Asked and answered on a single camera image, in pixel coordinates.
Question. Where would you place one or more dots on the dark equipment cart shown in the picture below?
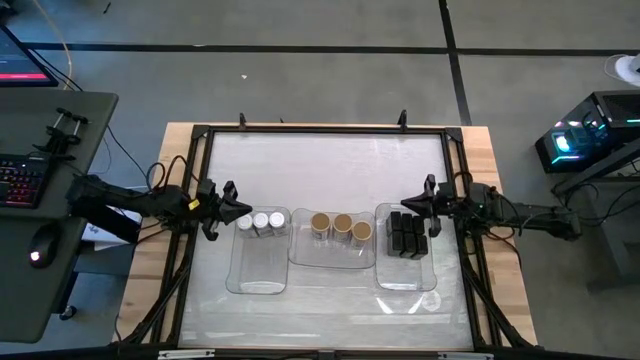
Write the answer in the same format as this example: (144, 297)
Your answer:
(620, 235)

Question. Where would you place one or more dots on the computer tower with lights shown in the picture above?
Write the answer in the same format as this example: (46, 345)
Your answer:
(615, 110)

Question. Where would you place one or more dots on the computer monitor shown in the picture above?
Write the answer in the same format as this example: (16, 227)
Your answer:
(20, 60)

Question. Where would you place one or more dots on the grey desk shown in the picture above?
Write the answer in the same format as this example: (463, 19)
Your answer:
(30, 300)

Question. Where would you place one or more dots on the black clamp stand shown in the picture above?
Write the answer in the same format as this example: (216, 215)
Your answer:
(62, 135)

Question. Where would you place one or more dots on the wooden table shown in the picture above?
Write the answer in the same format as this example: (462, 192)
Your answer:
(172, 145)

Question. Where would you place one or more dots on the black computer mouse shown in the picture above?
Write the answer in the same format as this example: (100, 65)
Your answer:
(45, 245)

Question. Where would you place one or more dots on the white-lid spice jar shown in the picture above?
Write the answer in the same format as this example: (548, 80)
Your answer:
(276, 220)
(261, 220)
(245, 222)

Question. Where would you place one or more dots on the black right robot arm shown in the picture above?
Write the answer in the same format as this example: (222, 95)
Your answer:
(530, 220)

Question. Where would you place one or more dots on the black metal table frame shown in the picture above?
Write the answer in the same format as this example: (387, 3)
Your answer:
(320, 129)

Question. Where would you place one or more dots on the yellow tag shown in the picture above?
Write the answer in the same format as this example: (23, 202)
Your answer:
(193, 204)

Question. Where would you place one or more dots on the backlit keyboard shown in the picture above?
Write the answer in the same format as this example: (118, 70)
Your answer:
(20, 180)

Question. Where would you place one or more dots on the wide clear plastic bin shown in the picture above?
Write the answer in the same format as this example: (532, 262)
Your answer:
(330, 255)

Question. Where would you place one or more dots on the brown cap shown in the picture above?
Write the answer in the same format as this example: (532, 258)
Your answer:
(320, 222)

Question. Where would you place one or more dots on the black table clamp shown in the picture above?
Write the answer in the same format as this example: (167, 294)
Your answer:
(402, 119)
(242, 121)

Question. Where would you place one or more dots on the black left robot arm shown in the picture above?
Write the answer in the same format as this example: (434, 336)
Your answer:
(125, 197)

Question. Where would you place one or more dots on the white cardboard box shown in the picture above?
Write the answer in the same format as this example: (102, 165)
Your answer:
(107, 235)

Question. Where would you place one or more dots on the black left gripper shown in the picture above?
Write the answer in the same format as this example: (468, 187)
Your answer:
(210, 210)

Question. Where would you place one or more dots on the narrow clear plastic bin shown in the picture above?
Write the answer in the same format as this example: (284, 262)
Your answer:
(405, 275)
(257, 270)

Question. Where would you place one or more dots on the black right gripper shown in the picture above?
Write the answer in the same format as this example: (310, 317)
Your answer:
(437, 205)

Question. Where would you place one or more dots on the silver bracket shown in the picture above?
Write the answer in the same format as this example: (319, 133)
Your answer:
(185, 354)
(465, 356)

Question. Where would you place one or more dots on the white round object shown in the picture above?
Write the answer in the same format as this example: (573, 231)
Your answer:
(630, 67)

